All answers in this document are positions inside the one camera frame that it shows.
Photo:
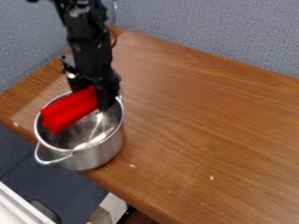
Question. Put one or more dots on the white box under table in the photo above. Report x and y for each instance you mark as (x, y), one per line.
(18, 211)

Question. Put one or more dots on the metal pot with handle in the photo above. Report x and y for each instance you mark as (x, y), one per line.
(87, 144)

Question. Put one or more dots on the red block object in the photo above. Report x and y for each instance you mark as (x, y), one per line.
(62, 113)

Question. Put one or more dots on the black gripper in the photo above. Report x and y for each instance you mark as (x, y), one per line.
(88, 67)

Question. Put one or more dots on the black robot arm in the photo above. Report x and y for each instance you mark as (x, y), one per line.
(84, 19)

